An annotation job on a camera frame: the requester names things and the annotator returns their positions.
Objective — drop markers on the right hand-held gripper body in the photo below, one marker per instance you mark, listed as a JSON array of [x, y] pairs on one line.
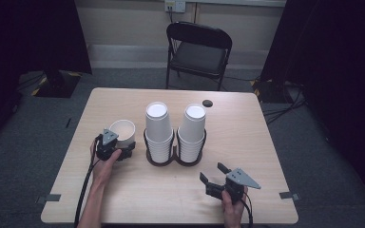
[[234, 183]]

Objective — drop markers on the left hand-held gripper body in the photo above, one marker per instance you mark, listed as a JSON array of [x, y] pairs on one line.
[[107, 147]]

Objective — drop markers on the single white paper cup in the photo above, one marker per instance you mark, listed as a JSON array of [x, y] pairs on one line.
[[125, 129]]

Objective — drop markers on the stack of white paper cups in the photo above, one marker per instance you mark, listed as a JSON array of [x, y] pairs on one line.
[[157, 126], [193, 126]]

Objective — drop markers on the person's left hand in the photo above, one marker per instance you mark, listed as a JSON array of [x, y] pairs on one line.
[[104, 171]]

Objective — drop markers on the person's right hand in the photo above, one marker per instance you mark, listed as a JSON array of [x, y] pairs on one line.
[[233, 212]]

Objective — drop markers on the grey tape mark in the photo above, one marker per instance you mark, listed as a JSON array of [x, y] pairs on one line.
[[49, 198], [289, 195]]

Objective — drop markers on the black stand base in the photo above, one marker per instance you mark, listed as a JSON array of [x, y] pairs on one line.
[[271, 91], [57, 85]]

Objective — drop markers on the black folding chair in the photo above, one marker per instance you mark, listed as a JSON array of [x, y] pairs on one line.
[[199, 58]]

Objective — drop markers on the black curtain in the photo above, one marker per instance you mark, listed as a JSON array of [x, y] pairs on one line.
[[336, 63], [28, 34]]

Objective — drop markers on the white wall socket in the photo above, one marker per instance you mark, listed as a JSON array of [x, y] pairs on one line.
[[175, 5]]

